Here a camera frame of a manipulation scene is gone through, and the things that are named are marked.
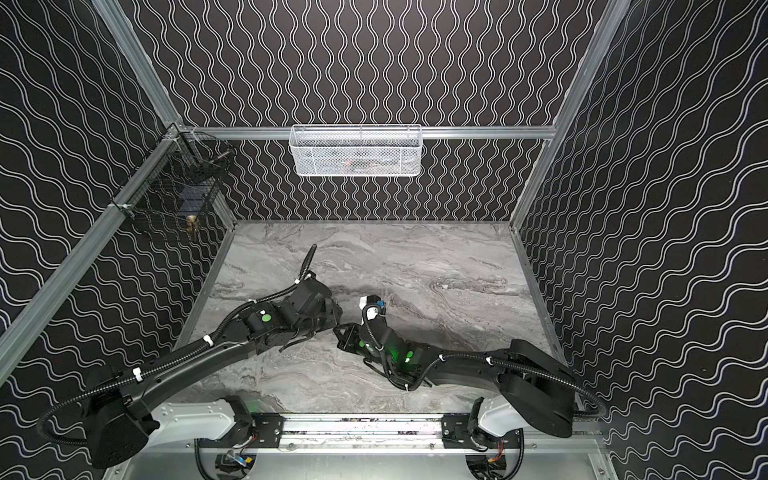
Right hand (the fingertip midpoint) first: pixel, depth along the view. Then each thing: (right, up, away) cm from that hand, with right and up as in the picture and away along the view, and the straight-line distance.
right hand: (332, 331), depth 76 cm
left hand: (+4, +4, -1) cm, 6 cm away
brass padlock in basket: (-40, +29, +6) cm, 50 cm away
